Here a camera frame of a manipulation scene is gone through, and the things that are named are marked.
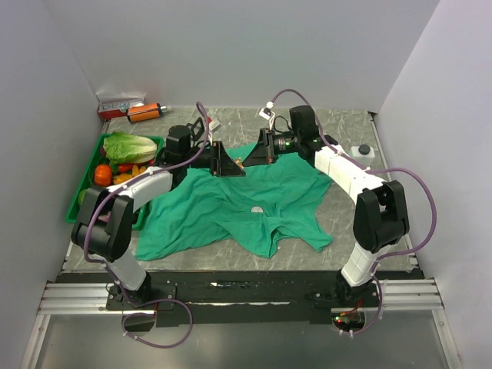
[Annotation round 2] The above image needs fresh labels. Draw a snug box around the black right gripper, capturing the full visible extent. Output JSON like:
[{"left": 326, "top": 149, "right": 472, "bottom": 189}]
[{"left": 242, "top": 128, "right": 301, "bottom": 168}]

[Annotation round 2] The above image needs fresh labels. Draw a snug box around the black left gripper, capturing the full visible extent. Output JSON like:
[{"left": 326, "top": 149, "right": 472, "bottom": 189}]
[{"left": 182, "top": 141, "right": 245, "bottom": 178}]

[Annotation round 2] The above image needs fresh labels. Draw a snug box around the gold brooch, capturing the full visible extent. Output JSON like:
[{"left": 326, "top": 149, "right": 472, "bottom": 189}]
[{"left": 234, "top": 158, "right": 244, "bottom": 168}]

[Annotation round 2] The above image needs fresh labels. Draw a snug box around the green garment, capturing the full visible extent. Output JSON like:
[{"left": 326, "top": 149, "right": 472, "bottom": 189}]
[{"left": 135, "top": 153, "right": 333, "bottom": 261}]

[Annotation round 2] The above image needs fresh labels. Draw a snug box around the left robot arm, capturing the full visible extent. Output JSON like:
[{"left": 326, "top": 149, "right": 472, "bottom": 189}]
[{"left": 71, "top": 124, "right": 245, "bottom": 309}]

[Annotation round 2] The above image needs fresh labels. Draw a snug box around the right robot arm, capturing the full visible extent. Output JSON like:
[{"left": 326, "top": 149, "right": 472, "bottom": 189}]
[{"left": 242, "top": 103, "right": 409, "bottom": 307}]

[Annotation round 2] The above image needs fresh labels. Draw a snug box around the orange cylindrical tool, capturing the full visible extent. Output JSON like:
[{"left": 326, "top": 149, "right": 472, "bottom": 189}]
[{"left": 126, "top": 103, "right": 168, "bottom": 124}]

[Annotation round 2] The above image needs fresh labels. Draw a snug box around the red chili toy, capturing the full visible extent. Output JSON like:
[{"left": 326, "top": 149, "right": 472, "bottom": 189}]
[{"left": 117, "top": 163, "right": 135, "bottom": 173}]

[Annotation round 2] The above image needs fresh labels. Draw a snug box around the white bottle grey cap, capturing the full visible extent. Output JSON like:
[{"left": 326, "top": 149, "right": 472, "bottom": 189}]
[{"left": 348, "top": 144, "right": 375, "bottom": 168}]

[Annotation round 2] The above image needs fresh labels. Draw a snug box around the yellow pepper toy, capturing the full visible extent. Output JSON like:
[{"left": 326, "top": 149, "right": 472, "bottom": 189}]
[{"left": 112, "top": 165, "right": 147, "bottom": 185}]

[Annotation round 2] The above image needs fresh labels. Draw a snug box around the green lettuce toy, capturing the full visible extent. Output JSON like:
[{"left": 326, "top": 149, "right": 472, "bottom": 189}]
[{"left": 102, "top": 131, "right": 158, "bottom": 165}]

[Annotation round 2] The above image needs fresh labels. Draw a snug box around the orange pepper toy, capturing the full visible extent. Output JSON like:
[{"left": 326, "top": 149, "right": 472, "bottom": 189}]
[{"left": 93, "top": 164, "right": 112, "bottom": 187}]

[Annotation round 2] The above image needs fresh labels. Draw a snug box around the red white box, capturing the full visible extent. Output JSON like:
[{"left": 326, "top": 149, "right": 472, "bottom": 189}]
[{"left": 98, "top": 98, "right": 145, "bottom": 120}]

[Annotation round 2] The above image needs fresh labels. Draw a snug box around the green plastic tray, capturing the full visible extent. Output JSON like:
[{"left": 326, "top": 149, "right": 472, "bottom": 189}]
[{"left": 65, "top": 133, "right": 148, "bottom": 231}]

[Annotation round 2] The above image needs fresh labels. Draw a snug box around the green pepper toy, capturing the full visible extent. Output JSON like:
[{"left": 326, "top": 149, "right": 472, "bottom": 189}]
[{"left": 78, "top": 189, "right": 87, "bottom": 205}]

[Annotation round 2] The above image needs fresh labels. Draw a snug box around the black wire stand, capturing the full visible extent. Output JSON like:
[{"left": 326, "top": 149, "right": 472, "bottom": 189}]
[{"left": 186, "top": 117, "right": 205, "bottom": 141}]

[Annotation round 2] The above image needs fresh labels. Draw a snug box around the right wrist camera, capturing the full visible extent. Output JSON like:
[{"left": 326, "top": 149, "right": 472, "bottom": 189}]
[{"left": 258, "top": 101, "right": 276, "bottom": 131}]

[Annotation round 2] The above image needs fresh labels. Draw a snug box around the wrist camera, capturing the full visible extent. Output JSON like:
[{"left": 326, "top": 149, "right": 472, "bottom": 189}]
[
  {"left": 258, "top": 101, "right": 276, "bottom": 131},
  {"left": 208, "top": 118, "right": 222, "bottom": 141}
]

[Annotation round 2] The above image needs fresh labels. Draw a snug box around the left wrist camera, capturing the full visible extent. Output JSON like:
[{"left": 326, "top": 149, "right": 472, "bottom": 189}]
[{"left": 208, "top": 118, "right": 222, "bottom": 141}]

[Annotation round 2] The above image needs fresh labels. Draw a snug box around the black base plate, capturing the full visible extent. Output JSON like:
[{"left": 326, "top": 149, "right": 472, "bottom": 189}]
[{"left": 105, "top": 271, "right": 424, "bottom": 334}]

